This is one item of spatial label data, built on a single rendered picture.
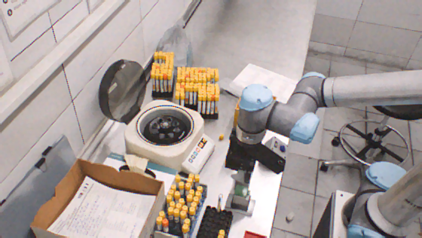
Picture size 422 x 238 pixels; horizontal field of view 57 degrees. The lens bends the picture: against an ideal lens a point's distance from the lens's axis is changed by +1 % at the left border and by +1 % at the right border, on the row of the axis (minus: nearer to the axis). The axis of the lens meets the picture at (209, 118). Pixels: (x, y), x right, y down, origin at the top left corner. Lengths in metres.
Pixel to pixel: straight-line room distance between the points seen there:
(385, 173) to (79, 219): 0.86
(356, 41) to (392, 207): 2.73
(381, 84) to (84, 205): 0.88
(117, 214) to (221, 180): 0.37
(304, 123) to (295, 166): 1.69
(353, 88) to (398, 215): 0.30
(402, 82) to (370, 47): 2.72
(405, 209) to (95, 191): 0.85
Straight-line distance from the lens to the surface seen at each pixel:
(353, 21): 3.52
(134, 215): 1.19
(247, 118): 0.93
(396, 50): 3.69
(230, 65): 1.82
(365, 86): 0.95
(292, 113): 0.91
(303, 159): 2.64
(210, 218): 1.22
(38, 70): 1.05
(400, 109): 2.19
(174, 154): 1.25
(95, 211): 1.21
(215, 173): 1.35
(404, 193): 0.95
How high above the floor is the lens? 1.94
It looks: 44 degrees down
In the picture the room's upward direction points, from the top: 4 degrees clockwise
